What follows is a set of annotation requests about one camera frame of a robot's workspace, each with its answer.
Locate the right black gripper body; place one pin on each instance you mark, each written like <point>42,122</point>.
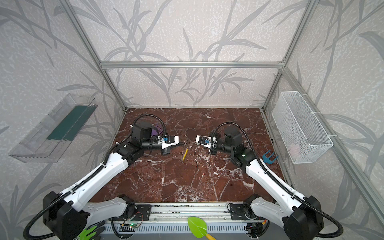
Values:
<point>211,146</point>

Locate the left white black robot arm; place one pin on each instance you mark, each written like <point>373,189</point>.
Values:
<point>71,211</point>

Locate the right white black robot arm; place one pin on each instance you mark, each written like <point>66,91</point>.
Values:
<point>298,221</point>

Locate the purple toy rake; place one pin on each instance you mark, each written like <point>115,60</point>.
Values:
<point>157,129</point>

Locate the blue toy rake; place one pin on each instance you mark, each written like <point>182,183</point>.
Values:
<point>269,157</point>

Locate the green toy shovel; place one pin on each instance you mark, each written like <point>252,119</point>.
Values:
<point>199,228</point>

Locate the pink object in basket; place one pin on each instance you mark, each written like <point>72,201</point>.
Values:
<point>295,152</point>

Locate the green black work glove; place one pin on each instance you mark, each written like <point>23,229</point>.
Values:
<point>93,232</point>

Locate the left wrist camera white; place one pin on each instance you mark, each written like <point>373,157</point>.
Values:
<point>169,141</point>

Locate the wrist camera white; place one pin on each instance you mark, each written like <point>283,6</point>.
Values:
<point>204,141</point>
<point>169,141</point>

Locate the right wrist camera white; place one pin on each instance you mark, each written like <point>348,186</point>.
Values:
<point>204,141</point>

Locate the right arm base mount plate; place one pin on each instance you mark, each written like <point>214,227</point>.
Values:
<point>238,213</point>

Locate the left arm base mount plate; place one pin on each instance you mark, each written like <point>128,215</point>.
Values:
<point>142,213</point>

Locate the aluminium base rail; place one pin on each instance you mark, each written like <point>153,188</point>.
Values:
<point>178,212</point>

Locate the white wire mesh basket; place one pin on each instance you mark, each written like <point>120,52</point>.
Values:
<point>299,124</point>

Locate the clear plastic wall tray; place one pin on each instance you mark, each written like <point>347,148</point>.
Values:
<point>47,142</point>

